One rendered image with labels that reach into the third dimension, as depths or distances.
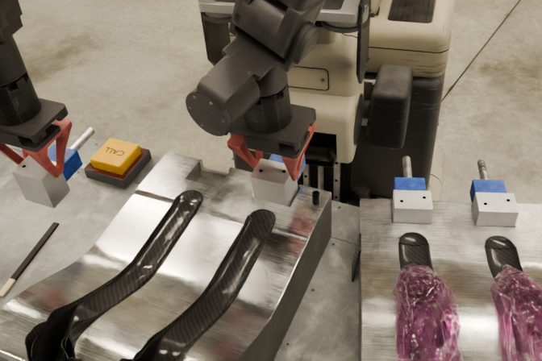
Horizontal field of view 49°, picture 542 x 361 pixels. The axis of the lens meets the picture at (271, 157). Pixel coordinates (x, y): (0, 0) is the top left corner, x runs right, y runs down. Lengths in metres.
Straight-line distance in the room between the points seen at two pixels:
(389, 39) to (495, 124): 1.17
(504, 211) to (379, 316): 0.24
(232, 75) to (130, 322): 0.28
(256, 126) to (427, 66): 0.72
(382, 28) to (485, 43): 1.62
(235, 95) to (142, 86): 2.11
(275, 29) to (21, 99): 0.32
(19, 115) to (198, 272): 0.28
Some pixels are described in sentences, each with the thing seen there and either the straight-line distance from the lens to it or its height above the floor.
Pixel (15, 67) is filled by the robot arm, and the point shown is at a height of 1.11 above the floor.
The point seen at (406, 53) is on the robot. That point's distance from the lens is 1.36.
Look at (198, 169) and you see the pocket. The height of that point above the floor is 0.88.
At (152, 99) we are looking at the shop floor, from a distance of 2.62.
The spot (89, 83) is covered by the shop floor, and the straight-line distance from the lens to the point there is 2.83.
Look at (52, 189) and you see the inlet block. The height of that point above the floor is 0.93.
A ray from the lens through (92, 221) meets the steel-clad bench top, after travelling 0.97.
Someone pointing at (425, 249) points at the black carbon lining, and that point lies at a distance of 0.81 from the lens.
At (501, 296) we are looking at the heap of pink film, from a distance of 0.71.
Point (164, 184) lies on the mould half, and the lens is 0.86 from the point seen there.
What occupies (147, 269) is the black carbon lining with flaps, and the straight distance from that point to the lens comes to 0.77.
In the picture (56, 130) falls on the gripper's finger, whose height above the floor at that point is 1.02.
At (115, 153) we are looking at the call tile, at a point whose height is 0.84.
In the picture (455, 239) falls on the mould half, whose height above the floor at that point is 0.85.
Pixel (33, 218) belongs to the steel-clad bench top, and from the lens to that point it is 1.01.
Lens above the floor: 1.46
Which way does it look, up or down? 41 degrees down
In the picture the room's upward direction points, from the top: 5 degrees counter-clockwise
